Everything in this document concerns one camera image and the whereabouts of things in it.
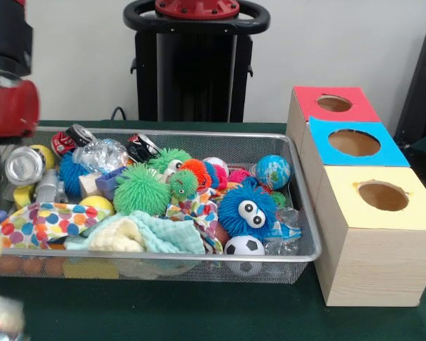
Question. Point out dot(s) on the large green spiky ball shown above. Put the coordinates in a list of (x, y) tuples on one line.
[(142, 193)]

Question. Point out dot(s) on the crushed printed metal can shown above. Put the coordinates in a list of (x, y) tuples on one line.
[(1, 316)]

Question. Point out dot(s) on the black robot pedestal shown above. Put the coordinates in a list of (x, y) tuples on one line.
[(195, 78)]

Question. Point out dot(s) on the cream yellow cloth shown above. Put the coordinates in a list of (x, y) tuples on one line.
[(117, 238)]

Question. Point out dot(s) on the black and white soccer ball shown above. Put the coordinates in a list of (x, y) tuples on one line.
[(244, 246)]

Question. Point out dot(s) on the blue globe ball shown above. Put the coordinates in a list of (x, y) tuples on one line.
[(272, 172)]

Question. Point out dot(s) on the black upright panel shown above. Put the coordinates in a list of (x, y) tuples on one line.
[(420, 89)]

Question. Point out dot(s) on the wooden box with three holes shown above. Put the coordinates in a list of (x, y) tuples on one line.
[(376, 270)]

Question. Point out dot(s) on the blue spiky ball with eyes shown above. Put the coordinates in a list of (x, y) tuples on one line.
[(234, 209)]

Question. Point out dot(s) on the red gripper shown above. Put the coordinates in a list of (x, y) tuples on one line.
[(10, 110)]

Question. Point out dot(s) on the colourful polka dot cloth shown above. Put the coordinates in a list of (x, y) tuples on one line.
[(49, 220), (199, 213)]

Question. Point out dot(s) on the mint green cloth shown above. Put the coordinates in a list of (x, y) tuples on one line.
[(163, 231)]

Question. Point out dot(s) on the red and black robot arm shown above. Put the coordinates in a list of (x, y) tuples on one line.
[(3, 35)]

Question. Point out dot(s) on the silver metal can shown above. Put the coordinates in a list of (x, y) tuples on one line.
[(23, 167)]

